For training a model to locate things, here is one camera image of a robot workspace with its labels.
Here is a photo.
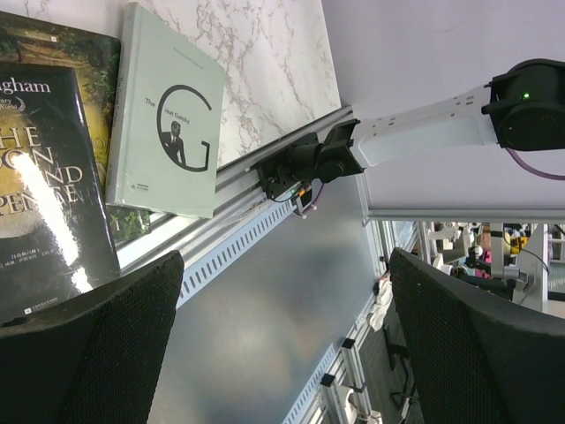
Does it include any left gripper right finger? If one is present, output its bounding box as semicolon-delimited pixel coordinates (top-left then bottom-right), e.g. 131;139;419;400
389;248;564;423

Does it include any white Great Gatsby book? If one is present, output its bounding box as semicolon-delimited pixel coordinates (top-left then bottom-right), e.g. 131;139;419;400
105;2;225;218

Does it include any aluminium front rail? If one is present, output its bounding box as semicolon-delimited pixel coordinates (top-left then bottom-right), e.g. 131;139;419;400
117;106;353;275

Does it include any black Moon and Sixpence book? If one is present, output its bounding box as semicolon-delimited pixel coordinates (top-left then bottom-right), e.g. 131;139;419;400
1;63;120;322

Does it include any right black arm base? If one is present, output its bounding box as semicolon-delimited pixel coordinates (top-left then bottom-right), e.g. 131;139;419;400
254;132;323;200

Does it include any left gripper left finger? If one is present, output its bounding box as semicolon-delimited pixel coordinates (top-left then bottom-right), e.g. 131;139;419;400
1;251;185;423

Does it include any slotted grey cable duct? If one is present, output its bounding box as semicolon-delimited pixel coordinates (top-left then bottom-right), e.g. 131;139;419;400
176;201;296;308

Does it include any green forest cover book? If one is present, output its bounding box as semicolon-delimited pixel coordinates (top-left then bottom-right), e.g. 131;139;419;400
1;11;151;244

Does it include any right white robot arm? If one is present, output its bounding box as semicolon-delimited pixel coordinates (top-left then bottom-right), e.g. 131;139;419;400
315;58;564;183

